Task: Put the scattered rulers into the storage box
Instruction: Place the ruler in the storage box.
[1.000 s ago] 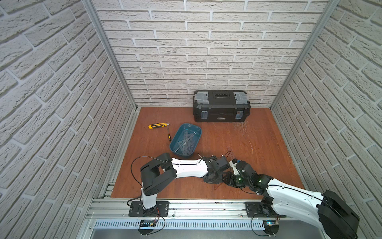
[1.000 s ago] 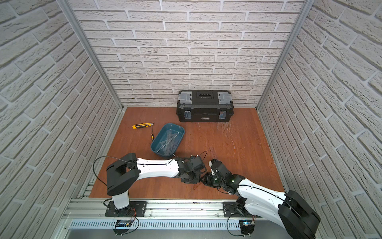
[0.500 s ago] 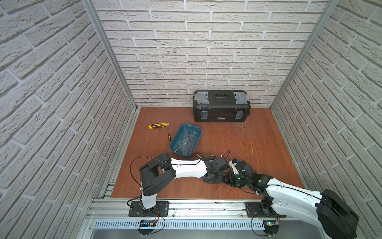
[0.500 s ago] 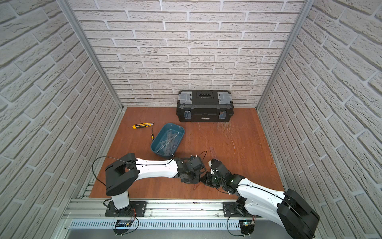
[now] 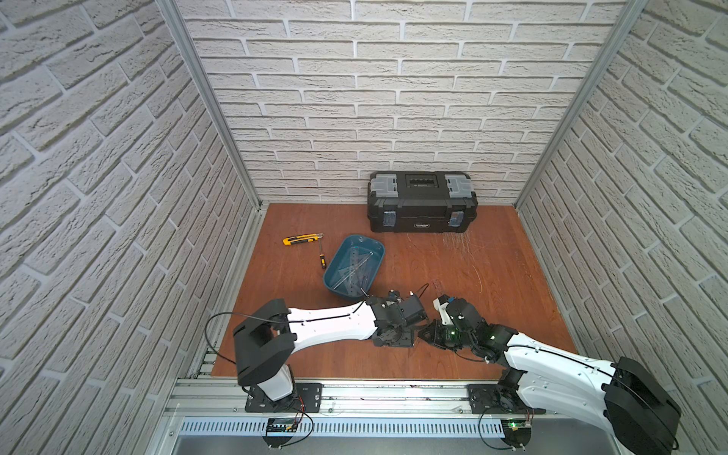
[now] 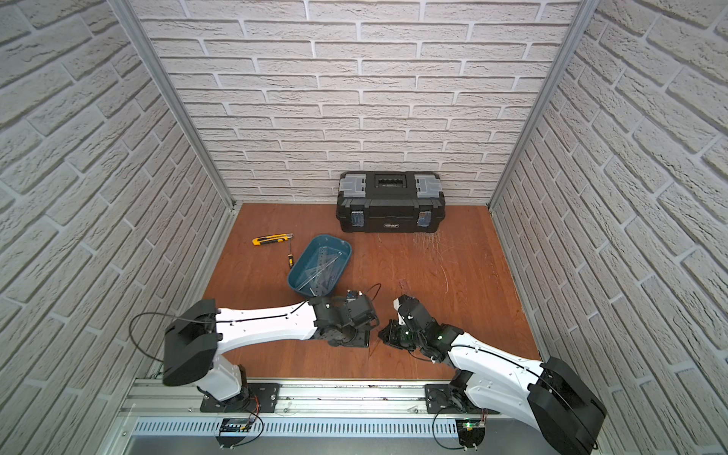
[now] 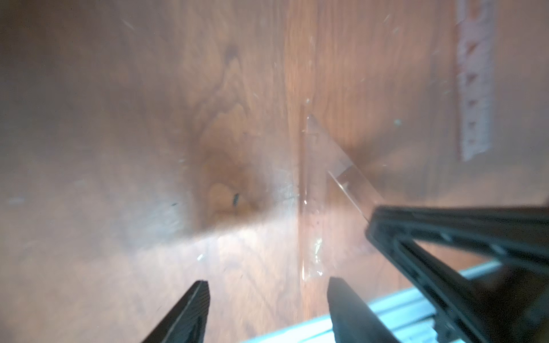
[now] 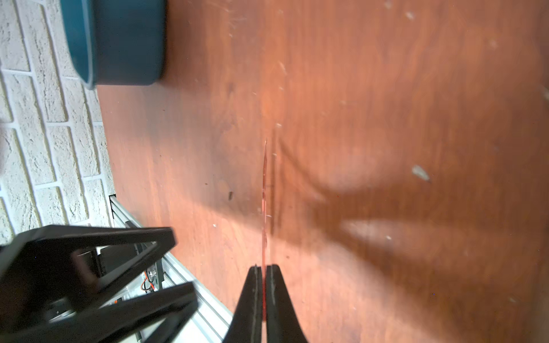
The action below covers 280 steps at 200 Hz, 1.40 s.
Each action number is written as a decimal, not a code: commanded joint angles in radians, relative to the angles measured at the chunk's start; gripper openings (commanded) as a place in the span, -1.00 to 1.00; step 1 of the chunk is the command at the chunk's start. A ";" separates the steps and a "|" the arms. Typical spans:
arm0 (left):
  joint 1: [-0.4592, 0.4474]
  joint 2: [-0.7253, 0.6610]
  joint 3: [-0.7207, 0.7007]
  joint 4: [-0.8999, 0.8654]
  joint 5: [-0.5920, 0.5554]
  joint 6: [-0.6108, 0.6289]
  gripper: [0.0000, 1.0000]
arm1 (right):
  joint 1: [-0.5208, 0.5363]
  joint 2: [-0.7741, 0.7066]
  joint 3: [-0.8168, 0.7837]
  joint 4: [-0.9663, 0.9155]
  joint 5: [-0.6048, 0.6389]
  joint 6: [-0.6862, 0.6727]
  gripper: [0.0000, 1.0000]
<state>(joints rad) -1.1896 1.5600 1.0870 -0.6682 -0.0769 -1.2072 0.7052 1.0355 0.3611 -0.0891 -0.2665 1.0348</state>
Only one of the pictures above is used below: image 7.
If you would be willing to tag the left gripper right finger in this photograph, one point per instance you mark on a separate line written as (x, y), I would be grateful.
(353, 320)

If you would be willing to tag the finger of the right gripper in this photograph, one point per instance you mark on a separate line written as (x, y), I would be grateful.
(457, 302)
(512, 235)

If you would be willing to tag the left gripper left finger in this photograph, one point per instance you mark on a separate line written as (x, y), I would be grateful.
(186, 321)

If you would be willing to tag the pink long stencil ruler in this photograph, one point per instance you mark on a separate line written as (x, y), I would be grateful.
(475, 27)

